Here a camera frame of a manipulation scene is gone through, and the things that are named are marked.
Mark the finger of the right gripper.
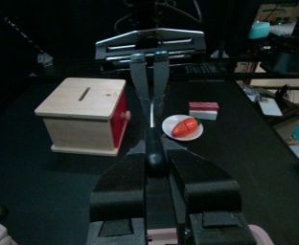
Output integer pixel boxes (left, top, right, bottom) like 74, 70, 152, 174
151, 50, 171, 122
129, 53, 153, 123

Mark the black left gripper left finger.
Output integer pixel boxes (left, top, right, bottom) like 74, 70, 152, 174
85, 140, 148, 245

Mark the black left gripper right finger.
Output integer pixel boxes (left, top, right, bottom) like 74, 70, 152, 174
161, 137, 258, 245

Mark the black-handled toy knife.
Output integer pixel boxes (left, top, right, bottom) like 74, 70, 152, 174
143, 95, 169, 178

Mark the red and white toy block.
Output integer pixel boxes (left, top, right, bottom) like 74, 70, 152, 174
188, 100, 220, 122

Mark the orange toy carrot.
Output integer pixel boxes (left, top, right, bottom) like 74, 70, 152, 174
169, 117, 201, 139

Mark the wooden box with red side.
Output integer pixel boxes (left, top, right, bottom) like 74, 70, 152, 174
33, 77, 133, 157

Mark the small white plate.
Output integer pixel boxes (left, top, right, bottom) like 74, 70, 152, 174
161, 114, 204, 142

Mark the teal cylindrical container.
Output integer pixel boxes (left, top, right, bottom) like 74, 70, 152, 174
247, 20, 271, 40

